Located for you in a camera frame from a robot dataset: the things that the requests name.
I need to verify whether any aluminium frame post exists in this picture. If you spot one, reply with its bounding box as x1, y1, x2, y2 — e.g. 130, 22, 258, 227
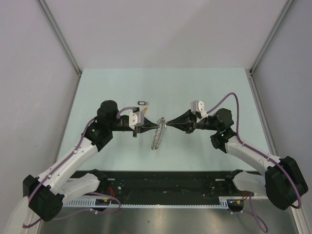
36, 0, 82, 77
249, 0, 296, 76

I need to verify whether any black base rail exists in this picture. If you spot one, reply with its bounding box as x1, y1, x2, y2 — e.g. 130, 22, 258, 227
73, 170, 247, 199

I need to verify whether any left aluminium frame post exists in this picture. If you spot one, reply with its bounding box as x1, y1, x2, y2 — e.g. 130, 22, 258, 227
36, 0, 82, 77

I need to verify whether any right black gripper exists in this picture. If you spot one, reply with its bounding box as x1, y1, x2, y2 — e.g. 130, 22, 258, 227
167, 109, 219, 134

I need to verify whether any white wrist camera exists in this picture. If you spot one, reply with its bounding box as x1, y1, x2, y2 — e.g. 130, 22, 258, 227
129, 111, 145, 130
191, 100, 208, 119

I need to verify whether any right aluminium frame post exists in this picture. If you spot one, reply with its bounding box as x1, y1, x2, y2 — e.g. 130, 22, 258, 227
249, 0, 296, 76

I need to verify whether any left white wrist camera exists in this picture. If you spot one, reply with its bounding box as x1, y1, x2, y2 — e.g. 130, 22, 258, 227
129, 111, 145, 130

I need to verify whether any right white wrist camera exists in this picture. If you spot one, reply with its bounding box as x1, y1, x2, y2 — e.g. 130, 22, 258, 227
191, 100, 208, 119

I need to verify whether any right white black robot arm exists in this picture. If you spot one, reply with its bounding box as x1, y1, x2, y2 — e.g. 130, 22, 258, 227
166, 108, 309, 210

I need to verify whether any white slotted cable duct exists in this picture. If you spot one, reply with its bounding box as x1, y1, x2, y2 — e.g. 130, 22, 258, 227
60, 196, 242, 209

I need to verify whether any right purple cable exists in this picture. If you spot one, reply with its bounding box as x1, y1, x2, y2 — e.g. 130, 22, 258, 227
207, 92, 303, 234

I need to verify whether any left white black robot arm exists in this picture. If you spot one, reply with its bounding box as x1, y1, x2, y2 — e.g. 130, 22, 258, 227
22, 100, 159, 222

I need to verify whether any aluminium side rail right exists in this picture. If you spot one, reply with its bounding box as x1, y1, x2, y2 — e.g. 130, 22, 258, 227
247, 70, 303, 234

